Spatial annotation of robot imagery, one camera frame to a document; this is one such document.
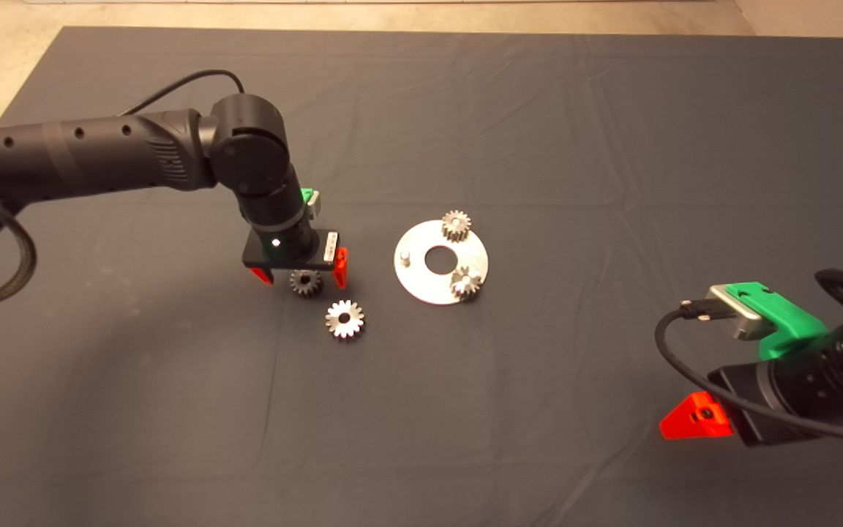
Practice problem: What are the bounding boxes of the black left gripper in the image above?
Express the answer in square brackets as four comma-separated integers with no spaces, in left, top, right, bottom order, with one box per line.
[241,211,351,289]

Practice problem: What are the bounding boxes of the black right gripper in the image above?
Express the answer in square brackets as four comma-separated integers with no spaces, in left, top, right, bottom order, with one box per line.
[660,340,843,447]

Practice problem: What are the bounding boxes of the small steel gear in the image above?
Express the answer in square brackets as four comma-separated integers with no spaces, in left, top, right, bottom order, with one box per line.
[289,269,323,299]
[441,210,472,243]
[450,266,484,302]

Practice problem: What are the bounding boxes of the large steel gear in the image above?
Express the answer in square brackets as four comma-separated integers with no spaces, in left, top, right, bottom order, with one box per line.
[324,299,366,340]

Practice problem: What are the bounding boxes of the round metal plate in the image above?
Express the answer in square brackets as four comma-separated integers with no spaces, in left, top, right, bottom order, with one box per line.
[394,220,490,306]

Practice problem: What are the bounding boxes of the dark grey table cloth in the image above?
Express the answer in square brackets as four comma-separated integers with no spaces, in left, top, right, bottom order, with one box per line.
[0,27,843,527]

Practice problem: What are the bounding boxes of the black camera USB cable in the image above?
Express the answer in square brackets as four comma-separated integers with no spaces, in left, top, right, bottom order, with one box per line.
[653,297,843,446]

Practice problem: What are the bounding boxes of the silver right camera box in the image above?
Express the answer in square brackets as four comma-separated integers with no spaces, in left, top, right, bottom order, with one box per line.
[709,284,768,342]

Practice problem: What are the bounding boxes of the green right camera mount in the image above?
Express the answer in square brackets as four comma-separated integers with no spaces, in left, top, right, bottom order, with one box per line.
[727,282,831,360]

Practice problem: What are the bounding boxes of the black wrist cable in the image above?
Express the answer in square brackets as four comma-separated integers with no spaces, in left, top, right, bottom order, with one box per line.
[119,70,246,119]

